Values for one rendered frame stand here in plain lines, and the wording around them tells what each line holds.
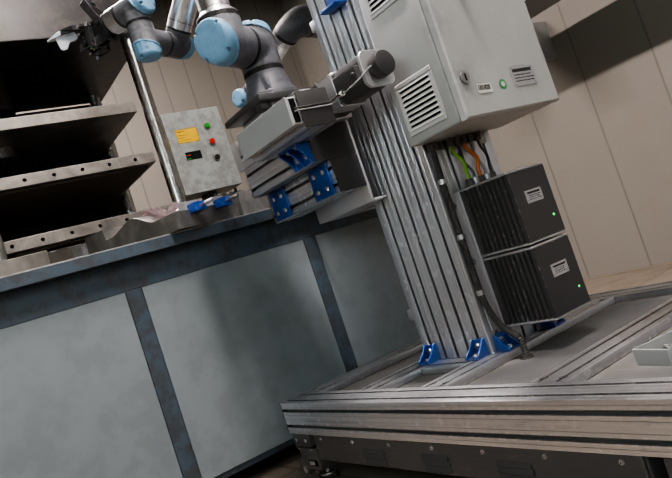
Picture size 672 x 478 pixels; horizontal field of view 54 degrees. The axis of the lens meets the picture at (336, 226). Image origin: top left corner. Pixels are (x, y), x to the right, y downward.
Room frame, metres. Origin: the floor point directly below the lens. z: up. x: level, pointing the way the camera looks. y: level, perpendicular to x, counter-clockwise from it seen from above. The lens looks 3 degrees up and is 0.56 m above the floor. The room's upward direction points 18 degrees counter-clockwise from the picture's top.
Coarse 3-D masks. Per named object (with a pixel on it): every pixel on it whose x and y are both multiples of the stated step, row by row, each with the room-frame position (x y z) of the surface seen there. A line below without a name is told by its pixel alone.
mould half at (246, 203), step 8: (240, 192) 2.23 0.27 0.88; (248, 192) 2.25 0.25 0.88; (232, 200) 2.26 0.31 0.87; (240, 200) 2.23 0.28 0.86; (248, 200) 2.24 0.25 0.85; (256, 200) 2.26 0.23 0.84; (264, 200) 2.28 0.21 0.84; (240, 208) 2.23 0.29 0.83; (248, 208) 2.24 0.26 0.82; (256, 208) 2.25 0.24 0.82; (264, 208) 2.27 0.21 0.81
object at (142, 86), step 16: (128, 48) 2.89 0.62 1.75; (128, 64) 2.91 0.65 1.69; (144, 80) 2.90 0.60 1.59; (96, 96) 3.47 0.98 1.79; (144, 96) 2.89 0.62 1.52; (144, 112) 2.90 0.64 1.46; (160, 128) 2.91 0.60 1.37; (112, 144) 3.47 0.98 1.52; (160, 144) 2.89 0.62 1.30; (160, 160) 2.90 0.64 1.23; (176, 176) 2.91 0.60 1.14; (128, 192) 3.47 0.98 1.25; (176, 192) 2.90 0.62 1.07; (128, 208) 3.46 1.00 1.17
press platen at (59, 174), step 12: (132, 156) 2.89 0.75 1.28; (144, 156) 2.92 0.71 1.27; (60, 168) 2.71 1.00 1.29; (72, 168) 2.74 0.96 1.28; (84, 168) 2.76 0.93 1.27; (96, 168) 2.79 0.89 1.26; (108, 168) 2.82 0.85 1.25; (120, 168) 2.85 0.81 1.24; (0, 180) 2.58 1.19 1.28; (12, 180) 2.60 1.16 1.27; (24, 180) 2.66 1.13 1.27; (36, 180) 2.65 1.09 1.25; (48, 180) 2.68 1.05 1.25; (60, 180) 2.72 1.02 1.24; (0, 192) 2.60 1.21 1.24
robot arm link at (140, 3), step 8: (120, 0) 1.86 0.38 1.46; (128, 0) 1.83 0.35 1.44; (136, 0) 1.82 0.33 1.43; (144, 0) 1.83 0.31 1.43; (152, 0) 1.86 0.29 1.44; (112, 8) 1.87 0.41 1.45; (120, 8) 1.85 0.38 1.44; (128, 8) 1.84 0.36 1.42; (136, 8) 1.83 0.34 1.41; (144, 8) 1.83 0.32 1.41; (152, 8) 1.85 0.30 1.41; (120, 16) 1.86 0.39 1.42; (128, 16) 1.84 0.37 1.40; (136, 16) 1.84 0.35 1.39; (144, 16) 1.85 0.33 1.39; (120, 24) 1.88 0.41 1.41
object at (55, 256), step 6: (72, 246) 2.68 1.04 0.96; (78, 246) 2.69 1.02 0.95; (84, 246) 2.70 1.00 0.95; (48, 252) 2.62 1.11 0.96; (54, 252) 2.64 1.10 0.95; (60, 252) 2.65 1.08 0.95; (66, 252) 2.66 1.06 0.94; (72, 252) 2.67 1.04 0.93; (78, 252) 2.68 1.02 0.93; (84, 252) 2.70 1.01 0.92; (54, 258) 2.63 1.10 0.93; (60, 258) 2.64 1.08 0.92; (66, 258) 2.66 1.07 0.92; (72, 258) 2.67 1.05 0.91
